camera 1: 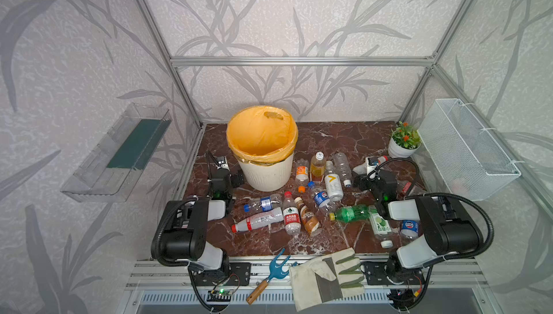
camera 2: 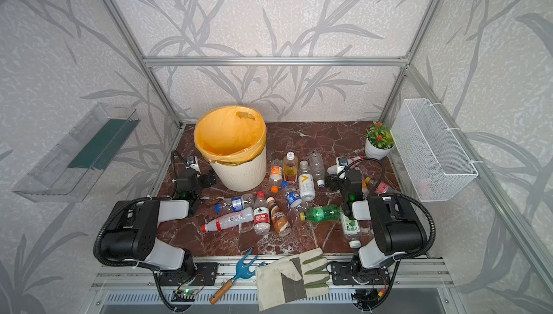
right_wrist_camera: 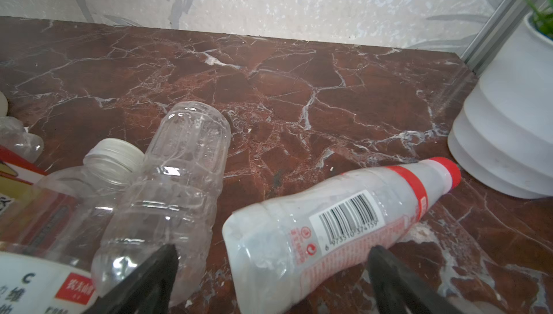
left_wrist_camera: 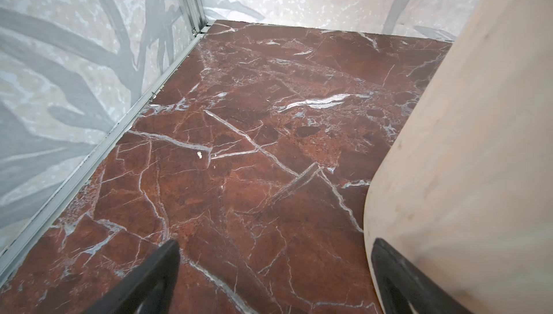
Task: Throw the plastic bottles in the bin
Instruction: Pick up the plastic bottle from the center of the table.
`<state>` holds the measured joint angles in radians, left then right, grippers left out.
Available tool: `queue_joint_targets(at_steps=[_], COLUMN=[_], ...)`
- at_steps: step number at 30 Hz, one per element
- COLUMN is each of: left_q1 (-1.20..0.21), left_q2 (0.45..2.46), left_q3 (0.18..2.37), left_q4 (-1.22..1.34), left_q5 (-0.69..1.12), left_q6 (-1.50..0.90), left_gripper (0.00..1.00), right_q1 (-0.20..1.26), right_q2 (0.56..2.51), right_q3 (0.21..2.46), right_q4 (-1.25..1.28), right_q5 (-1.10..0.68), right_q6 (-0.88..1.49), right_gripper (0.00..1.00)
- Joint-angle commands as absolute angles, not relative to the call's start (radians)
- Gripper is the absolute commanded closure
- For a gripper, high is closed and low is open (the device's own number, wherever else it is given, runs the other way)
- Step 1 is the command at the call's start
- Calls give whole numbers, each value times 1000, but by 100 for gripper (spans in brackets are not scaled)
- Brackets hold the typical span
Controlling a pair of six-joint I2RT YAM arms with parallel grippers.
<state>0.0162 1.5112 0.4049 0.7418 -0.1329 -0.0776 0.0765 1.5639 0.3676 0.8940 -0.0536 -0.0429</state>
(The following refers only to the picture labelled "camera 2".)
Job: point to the orange cap small bottle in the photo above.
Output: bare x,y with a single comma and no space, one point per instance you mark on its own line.
276,175

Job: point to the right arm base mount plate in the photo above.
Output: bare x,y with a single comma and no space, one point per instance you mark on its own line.
352,273

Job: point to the clear acrylic wall shelf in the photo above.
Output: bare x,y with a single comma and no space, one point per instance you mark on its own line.
67,173

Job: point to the red label water bottle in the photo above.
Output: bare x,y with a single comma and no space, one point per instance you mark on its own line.
261,215

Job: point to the yellow bin liner bag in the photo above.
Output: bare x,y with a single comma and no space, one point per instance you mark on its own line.
230,135

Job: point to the lime label clear bottle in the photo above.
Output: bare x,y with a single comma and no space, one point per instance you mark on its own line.
351,231

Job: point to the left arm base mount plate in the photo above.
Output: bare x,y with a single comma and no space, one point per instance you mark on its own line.
204,274

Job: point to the white wire mesh basket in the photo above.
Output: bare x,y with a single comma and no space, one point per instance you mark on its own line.
434,159

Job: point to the green circuit board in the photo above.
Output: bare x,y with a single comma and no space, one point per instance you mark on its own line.
185,295

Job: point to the green plastic soda bottle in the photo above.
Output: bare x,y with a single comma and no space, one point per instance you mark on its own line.
320,214

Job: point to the red cap white label bottle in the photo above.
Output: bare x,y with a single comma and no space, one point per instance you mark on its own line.
229,220

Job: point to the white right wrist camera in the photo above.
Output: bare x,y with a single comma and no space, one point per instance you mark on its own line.
341,163

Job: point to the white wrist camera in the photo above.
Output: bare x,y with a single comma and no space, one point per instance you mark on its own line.
191,162
341,163

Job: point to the white plastic trash bin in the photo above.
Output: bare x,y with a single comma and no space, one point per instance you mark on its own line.
243,177

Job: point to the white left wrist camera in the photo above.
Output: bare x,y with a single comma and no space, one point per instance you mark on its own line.
191,162

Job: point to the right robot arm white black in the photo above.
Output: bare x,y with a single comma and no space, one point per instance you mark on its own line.
402,227

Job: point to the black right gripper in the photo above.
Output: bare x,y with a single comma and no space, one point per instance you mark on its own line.
334,180

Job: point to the white label vitamin bottle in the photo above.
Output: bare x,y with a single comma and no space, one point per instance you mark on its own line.
306,182

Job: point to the blue pepsi label bottle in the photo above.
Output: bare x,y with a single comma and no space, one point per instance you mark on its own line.
292,197

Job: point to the beige green work glove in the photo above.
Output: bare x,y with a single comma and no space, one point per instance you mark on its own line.
292,278

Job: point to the yellow liquid bottle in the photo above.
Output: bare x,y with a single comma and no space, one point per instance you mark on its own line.
290,167

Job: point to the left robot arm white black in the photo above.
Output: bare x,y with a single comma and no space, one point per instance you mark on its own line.
128,238

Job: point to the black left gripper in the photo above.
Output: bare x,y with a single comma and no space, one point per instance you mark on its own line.
205,179

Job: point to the red cap white bottle right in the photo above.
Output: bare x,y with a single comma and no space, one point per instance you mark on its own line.
332,169

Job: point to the blue garden hand fork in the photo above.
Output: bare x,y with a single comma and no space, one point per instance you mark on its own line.
243,271

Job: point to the brown coffee drink bottle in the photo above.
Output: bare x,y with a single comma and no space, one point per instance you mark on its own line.
279,219

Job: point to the potted plant white pot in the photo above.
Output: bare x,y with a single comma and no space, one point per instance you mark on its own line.
379,141

